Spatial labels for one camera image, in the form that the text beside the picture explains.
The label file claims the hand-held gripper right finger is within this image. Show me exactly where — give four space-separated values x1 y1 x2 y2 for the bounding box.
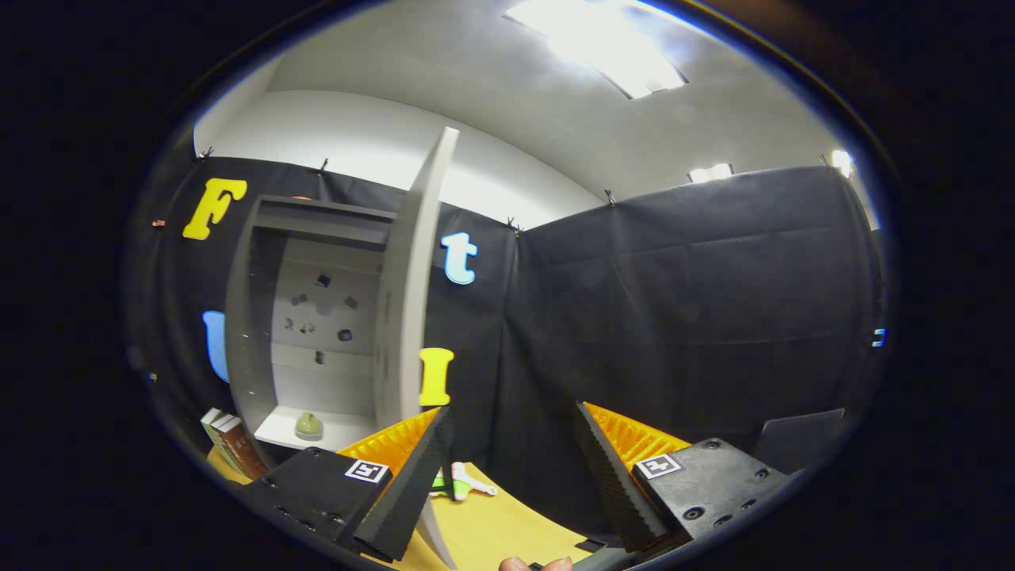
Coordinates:
573 400 803 556

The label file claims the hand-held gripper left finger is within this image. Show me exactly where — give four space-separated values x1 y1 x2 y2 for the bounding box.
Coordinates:
236 406 458 564

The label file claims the white green plastic object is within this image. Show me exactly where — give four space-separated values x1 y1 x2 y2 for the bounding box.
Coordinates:
428 462 499 502

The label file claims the white cabinet shelf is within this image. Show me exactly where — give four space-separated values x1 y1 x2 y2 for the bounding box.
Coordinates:
254 405 378 454

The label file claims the brown book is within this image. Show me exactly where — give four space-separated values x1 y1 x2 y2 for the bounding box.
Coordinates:
213 414 269 481

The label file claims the black backdrop cloth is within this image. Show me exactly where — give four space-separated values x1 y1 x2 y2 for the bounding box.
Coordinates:
127 155 885 548

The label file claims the dark grey panel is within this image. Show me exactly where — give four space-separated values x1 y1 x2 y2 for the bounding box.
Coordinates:
752 408 847 478

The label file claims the dark grey cabinet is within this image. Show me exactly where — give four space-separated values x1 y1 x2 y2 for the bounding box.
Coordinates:
224 194 399 470

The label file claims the ceiling light panel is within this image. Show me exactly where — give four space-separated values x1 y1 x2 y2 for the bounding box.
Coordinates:
504 0 689 101

